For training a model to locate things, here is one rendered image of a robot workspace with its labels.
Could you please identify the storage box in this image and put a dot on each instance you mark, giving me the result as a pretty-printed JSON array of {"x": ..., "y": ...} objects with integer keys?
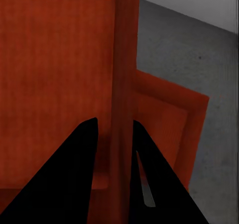
[
  {"x": 63, "y": 62},
  {"x": 173, "y": 116}
]

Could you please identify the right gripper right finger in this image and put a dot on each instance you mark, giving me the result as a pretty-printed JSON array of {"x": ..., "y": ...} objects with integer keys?
[{"x": 174, "y": 205}]

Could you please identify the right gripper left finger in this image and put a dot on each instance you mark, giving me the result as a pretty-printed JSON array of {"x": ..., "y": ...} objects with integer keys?
[{"x": 60, "y": 191}]

